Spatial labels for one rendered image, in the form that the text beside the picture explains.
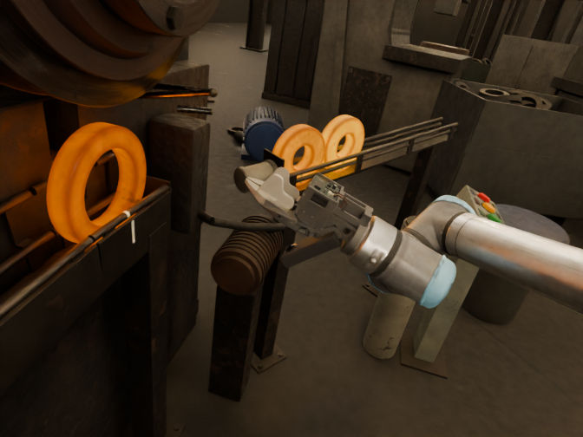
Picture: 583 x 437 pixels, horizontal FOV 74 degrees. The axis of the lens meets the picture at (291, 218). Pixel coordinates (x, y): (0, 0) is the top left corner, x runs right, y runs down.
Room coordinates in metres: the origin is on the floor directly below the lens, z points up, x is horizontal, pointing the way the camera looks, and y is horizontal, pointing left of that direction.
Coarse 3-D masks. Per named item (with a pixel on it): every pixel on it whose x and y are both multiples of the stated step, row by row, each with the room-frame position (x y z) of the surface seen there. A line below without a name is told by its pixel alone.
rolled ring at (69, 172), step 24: (72, 144) 0.46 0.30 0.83; (96, 144) 0.48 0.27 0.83; (120, 144) 0.52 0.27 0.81; (72, 168) 0.43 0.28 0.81; (120, 168) 0.57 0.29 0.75; (144, 168) 0.58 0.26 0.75; (48, 192) 0.42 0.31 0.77; (72, 192) 0.42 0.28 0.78; (120, 192) 0.55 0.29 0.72; (72, 216) 0.42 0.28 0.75; (72, 240) 0.43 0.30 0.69
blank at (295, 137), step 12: (288, 132) 0.89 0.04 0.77; (300, 132) 0.89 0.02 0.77; (312, 132) 0.92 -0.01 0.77; (276, 144) 0.88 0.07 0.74; (288, 144) 0.87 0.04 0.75; (300, 144) 0.90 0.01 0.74; (312, 144) 0.93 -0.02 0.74; (324, 144) 0.96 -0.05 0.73; (288, 156) 0.87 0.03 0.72; (312, 156) 0.93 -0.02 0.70; (288, 168) 0.88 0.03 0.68; (300, 168) 0.92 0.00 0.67
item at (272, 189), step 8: (272, 176) 0.57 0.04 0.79; (280, 176) 0.57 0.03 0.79; (248, 184) 0.59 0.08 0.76; (256, 184) 0.60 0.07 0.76; (264, 184) 0.58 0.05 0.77; (272, 184) 0.57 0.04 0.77; (280, 184) 0.57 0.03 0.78; (256, 192) 0.57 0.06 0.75; (264, 192) 0.57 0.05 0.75; (272, 192) 0.57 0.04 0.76; (280, 192) 0.57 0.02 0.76; (264, 200) 0.56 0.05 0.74; (272, 200) 0.57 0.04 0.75; (280, 200) 0.57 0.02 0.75; (288, 200) 0.57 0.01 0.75; (288, 208) 0.56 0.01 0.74
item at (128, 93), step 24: (0, 24) 0.34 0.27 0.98; (0, 48) 0.34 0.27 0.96; (24, 48) 0.36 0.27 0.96; (0, 72) 0.40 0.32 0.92; (24, 72) 0.36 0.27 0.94; (48, 72) 0.38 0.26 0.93; (72, 72) 0.42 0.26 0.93; (72, 96) 0.41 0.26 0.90; (96, 96) 0.45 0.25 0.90; (120, 96) 0.49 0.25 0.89
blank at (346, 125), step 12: (336, 120) 1.00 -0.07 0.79; (348, 120) 1.01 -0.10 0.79; (324, 132) 0.98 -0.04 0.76; (336, 132) 0.98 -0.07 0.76; (348, 132) 1.01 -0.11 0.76; (360, 132) 1.05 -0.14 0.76; (336, 144) 0.99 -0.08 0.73; (348, 144) 1.05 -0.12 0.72; (360, 144) 1.06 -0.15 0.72; (324, 156) 0.97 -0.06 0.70; (336, 156) 1.00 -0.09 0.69
